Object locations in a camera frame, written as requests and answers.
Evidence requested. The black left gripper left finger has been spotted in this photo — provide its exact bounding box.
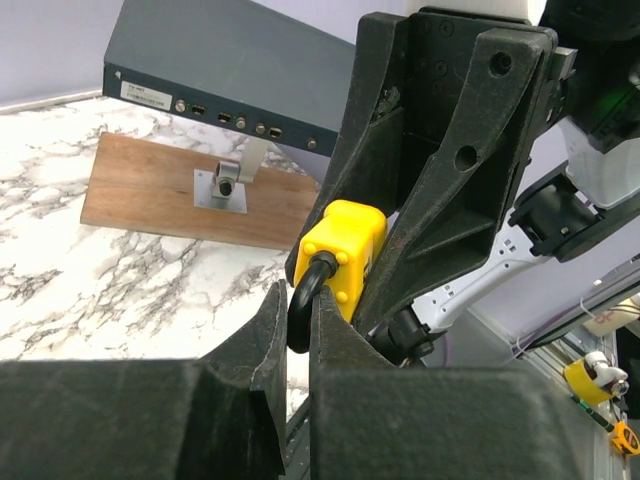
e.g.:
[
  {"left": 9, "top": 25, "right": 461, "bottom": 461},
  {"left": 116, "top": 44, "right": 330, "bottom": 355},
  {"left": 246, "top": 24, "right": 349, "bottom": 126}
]
[{"left": 1, "top": 282, "right": 287, "bottom": 479}]

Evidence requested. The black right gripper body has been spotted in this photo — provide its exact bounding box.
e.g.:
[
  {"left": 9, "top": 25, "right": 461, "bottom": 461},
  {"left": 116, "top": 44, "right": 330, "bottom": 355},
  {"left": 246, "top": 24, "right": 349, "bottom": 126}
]
[{"left": 403, "top": 7, "right": 561, "bottom": 181}]

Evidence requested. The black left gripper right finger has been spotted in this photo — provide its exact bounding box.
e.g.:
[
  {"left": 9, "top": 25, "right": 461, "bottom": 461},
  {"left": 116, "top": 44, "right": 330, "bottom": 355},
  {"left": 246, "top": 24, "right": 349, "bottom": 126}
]
[{"left": 310, "top": 290, "right": 594, "bottom": 479}]

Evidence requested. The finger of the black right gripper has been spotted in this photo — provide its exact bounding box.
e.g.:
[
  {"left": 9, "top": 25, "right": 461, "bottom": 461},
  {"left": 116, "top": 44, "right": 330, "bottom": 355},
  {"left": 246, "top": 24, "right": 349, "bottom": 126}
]
[
  {"left": 284, "top": 12, "right": 416, "bottom": 279},
  {"left": 353, "top": 27, "right": 557, "bottom": 333}
]

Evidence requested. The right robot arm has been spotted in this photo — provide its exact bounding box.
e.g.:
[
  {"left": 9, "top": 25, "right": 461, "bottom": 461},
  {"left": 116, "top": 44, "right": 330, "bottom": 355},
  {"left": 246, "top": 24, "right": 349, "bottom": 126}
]
[{"left": 286, "top": 1, "right": 639, "bottom": 366}]

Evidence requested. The wooden board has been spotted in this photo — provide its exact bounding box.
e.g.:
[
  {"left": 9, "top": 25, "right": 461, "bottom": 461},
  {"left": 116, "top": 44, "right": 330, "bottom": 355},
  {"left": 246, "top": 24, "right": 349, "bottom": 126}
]
[{"left": 80, "top": 133, "right": 316, "bottom": 250}]

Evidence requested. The yellow tape measure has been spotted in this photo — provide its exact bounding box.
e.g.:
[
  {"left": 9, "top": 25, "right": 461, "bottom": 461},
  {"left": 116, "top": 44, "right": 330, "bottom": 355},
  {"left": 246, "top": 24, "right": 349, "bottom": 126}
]
[{"left": 609, "top": 421, "right": 639, "bottom": 456}]

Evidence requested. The metal bracket stand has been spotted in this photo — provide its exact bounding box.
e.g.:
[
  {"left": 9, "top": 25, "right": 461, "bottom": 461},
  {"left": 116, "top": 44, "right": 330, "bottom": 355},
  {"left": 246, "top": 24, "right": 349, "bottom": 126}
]
[{"left": 193, "top": 138, "right": 271, "bottom": 214}]

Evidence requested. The dark network switch box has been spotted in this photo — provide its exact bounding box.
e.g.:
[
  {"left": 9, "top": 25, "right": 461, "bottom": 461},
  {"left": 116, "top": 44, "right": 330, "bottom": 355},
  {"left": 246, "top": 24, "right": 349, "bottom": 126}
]
[{"left": 102, "top": 0, "right": 355, "bottom": 156}]

